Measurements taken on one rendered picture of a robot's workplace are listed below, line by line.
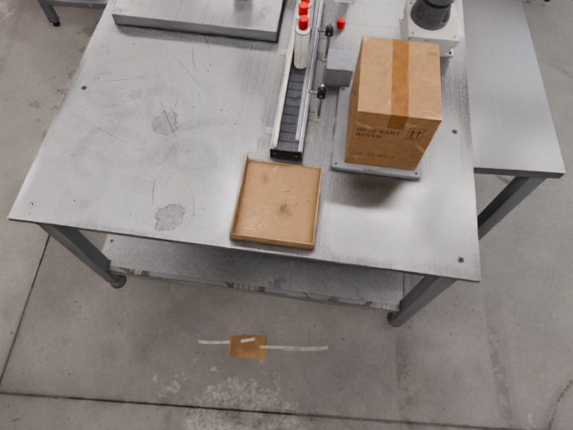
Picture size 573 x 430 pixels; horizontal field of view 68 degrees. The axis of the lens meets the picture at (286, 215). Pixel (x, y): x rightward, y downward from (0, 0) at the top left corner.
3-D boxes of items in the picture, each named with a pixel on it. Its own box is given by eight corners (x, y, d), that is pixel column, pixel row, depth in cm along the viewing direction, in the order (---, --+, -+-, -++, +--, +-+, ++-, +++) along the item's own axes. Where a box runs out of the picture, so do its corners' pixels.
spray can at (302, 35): (294, 58, 162) (297, 12, 144) (308, 60, 162) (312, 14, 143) (292, 68, 160) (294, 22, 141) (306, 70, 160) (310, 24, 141)
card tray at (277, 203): (247, 159, 148) (246, 153, 144) (321, 168, 147) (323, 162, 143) (230, 238, 135) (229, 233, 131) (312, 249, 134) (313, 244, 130)
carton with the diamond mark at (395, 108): (350, 95, 159) (362, 35, 134) (414, 101, 158) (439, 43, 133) (344, 163, 146) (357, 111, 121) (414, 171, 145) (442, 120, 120)
